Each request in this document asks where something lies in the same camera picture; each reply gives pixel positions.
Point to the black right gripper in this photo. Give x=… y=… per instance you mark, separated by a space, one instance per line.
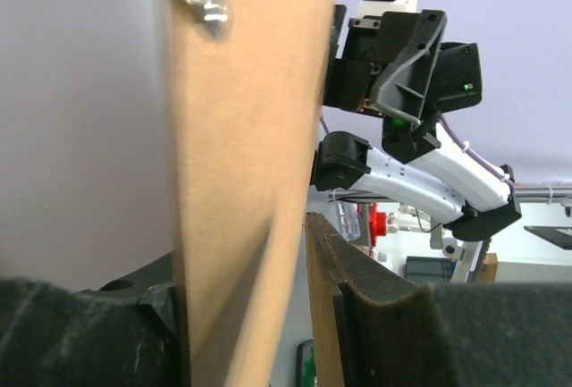
x=397 y=66

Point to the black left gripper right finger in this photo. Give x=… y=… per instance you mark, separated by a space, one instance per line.
x=372 y=327

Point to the brown frame backing board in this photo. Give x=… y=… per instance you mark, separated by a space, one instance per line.
x=246 y=85

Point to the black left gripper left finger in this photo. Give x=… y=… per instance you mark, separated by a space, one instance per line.
x=123 y=334

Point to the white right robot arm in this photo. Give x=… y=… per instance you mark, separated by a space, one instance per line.
x=348 y=162

